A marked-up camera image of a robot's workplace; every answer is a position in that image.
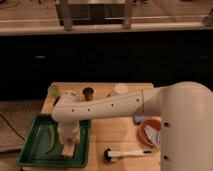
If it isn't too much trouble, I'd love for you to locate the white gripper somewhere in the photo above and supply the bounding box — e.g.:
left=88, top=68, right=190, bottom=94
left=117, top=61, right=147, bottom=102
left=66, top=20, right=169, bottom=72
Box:
left=57, top=123, right=80, bottom=158

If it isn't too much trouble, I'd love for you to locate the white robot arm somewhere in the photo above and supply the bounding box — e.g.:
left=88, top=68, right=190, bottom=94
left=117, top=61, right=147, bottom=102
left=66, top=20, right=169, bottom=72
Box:
left=52, top=82, right=213, bottom=171

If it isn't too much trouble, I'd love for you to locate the green plastic tray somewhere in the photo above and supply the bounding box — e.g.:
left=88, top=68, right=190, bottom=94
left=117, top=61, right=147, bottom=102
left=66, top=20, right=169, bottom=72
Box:
left=19, top=114, right=91, bottom=168

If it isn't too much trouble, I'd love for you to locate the green chili pepper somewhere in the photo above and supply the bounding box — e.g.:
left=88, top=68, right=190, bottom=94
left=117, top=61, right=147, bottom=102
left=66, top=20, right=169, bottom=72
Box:
left=46, top=125, right=55, bottom=153

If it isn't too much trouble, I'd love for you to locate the white black dish brush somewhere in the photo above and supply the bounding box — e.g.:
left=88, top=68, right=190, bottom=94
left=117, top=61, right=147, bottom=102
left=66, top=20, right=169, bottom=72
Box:
left=104, top=148, right=152, bottom=162

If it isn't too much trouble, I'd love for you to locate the dark red bowl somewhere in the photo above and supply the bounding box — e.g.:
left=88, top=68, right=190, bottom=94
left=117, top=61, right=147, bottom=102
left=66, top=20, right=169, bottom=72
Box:
left=53, top=96, right=60, bottom=107

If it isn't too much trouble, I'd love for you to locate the blue grey sponge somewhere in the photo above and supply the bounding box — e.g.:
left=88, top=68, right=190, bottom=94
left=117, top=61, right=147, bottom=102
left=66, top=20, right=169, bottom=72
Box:
left=133, top=116, right=143, bottom=125

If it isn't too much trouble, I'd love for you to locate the grey blue cloth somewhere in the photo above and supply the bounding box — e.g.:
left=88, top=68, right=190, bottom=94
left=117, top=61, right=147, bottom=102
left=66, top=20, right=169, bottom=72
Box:
left=144, top=126, right=160, bottom=147

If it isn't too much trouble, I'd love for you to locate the orange bowl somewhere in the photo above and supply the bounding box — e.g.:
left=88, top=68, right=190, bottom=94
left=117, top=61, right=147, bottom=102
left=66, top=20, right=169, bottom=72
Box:
left=137, top=119, right=161, bottom=148

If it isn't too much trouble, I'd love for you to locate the black cable left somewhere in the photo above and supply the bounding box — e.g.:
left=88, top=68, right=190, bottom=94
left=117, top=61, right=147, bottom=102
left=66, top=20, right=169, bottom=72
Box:
left=0, top=112, right=26, bottom=142

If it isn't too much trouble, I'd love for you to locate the grey metal stool frame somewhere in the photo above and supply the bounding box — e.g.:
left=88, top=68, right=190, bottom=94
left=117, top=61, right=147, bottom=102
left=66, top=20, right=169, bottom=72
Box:
left=55, top=0, right=134, bottom=31

